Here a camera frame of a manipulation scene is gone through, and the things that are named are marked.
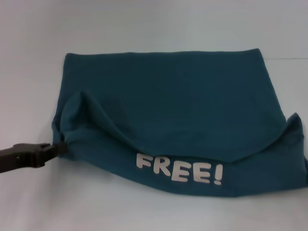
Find teal blue shirt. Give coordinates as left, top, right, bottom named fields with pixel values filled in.
left=51, top=48, right=308, bottom=198

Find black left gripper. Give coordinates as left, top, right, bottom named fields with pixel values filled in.
left=0, top=141, right=68, bottom=174

